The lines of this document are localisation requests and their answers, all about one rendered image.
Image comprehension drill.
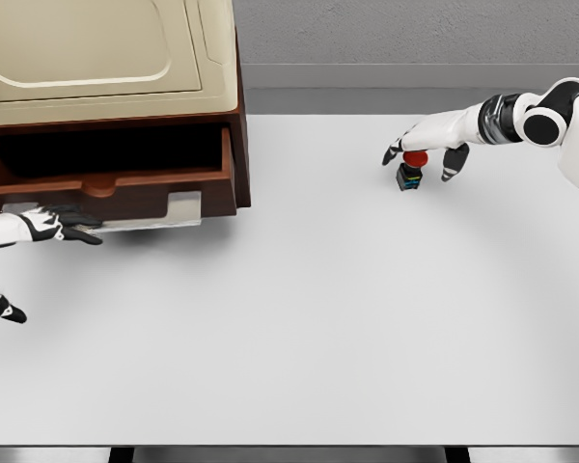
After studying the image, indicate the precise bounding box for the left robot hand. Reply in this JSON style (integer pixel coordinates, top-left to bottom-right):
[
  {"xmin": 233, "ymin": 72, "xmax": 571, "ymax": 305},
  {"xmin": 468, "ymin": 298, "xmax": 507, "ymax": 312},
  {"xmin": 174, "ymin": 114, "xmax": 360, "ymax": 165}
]
[{"xmin": 0, "ymin": 204, "xmax": 104, "ymax": 325}]

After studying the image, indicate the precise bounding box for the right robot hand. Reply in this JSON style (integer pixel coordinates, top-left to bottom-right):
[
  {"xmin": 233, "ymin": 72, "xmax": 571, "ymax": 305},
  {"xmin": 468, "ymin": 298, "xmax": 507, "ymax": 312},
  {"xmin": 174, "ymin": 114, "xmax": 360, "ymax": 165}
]
[{"xmin": 381, "ymin": 122, "xmax": 471, "ymax": 183}]

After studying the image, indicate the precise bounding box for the red button switch black base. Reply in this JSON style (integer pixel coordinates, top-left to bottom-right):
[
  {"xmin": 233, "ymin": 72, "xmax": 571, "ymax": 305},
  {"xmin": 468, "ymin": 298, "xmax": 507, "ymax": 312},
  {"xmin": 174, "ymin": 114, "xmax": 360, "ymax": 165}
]
[{"xmin": 396, "ymin": 150, "xmax": 430, "ymax": 193}]

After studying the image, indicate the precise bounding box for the brown wooden drawer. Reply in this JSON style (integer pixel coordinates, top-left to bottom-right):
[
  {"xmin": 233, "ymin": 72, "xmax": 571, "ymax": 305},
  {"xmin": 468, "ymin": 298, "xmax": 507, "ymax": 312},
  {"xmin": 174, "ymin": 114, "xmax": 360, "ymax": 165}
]
[{"xmin": 0, "ymin": 124, "xmax": 238, "ymax": 234}]

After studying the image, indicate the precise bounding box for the brown cabinet with cream top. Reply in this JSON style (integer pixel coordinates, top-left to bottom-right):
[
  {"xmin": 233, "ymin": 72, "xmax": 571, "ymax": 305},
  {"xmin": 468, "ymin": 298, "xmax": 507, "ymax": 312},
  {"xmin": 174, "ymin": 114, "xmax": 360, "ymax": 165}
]
[{"xmin": 0, "ymin": 0, "xmax": 253, "ymax": 223}]

